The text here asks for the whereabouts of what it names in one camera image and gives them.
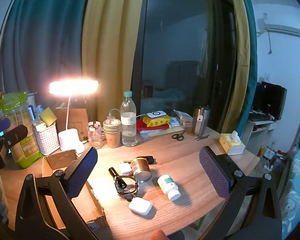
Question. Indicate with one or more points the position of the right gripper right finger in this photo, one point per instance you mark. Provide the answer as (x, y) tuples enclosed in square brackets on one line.
[(263, 216)]

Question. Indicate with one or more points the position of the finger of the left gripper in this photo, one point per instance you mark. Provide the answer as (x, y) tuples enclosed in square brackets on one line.
[(15, 136), (7, 126)]

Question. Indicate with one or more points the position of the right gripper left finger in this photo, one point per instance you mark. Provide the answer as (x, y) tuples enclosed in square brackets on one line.
[(34, 219)]

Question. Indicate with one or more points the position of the cardboard box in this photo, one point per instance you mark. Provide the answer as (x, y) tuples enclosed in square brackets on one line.
[(86, 203)]

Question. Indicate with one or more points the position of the black strap wristwatch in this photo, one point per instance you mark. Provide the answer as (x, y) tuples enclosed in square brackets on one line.
[(131, 191)]

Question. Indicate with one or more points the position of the black flashlight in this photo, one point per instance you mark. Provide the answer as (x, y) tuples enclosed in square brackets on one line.
[(119, 182)]

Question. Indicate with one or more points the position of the white charger adapter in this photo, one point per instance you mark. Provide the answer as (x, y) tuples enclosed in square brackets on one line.
[(125, 169)]

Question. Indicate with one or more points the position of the white pill bottle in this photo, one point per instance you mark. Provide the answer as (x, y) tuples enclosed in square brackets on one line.
[(169, 187)]

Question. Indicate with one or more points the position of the white earbuds case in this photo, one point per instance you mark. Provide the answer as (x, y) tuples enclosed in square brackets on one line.
[(140, 206)]

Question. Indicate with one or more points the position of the red tin can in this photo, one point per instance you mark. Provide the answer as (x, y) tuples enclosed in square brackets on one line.
[(141, 170)]

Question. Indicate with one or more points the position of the black car key fob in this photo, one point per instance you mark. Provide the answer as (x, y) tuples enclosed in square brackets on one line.
[(149, 158)]

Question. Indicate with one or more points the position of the person hand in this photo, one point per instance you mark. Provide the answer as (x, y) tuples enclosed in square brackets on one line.
[(158, 235)]

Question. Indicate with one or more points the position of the green paper cup package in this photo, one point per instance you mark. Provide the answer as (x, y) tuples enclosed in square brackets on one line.
[(14, 108)]

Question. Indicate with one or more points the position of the white plastic basket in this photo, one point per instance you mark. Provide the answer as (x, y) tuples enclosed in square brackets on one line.
[(47, 140)]

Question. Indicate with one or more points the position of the blue patterned bedding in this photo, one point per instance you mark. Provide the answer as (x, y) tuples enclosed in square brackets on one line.
[(290, 199)]

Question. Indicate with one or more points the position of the yellow green sponge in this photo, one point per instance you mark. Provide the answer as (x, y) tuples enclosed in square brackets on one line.
[(48, 117)]

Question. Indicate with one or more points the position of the white desk lamp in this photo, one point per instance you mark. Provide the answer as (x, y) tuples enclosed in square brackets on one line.
[(73, 128)]

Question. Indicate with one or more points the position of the brown lamp packaging box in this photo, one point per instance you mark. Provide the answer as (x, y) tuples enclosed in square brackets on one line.
[(78, 119)]

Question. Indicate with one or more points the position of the yellow tissue box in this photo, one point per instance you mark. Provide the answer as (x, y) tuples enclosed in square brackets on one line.
[(231, 143)]

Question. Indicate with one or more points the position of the white computer desk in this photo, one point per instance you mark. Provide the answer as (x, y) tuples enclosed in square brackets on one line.
[(257, 134)]

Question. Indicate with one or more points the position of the clear patterned glass cup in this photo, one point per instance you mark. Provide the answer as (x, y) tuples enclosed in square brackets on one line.
[(95, 134)]

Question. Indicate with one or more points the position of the metal keys bunch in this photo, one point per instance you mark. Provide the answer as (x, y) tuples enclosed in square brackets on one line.
[(201, 137)]

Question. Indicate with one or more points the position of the teal curtain left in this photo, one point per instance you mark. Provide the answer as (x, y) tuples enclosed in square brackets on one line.
[(41, 44)]

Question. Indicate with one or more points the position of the stacked brown paper cups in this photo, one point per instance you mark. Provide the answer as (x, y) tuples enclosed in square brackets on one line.
[(112, 128)]

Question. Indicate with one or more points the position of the black scissors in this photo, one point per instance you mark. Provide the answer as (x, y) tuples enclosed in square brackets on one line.
[(178, 136)]

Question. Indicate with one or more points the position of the steel thermos with tag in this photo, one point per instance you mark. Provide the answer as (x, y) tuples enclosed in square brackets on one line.
[(200, 120)]

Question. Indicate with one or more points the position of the plastic packet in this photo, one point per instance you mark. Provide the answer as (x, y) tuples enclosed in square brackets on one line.
[(185, 119)]

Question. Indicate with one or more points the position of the black monitor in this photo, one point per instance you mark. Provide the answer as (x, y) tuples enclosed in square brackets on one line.
[(269, 100)]

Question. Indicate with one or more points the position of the clear water bottle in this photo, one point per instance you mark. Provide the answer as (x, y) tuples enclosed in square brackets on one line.
[(128, 120)]

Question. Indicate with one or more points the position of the yellow curtain right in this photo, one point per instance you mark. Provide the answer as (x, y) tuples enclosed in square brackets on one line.
[(246, 68)]

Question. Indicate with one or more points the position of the yellow curtain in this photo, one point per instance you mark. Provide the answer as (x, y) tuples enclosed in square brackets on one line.
[(109, 36), (246, 68)]

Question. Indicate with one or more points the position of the red book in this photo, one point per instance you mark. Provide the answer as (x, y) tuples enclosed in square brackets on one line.
[(141, 126)]

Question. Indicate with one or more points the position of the yellow wet wipes pack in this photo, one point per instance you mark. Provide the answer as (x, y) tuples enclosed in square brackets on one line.
[(154, 122)]

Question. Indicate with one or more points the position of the yellow curtain left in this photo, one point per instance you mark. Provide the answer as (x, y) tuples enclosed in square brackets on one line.
[(109, 36)]

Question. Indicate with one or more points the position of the white wireless charger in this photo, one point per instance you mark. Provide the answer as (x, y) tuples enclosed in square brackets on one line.
[(156, 114)]

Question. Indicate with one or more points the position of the wall air conditioner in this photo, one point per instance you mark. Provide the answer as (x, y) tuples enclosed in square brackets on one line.
[(276, 28)]

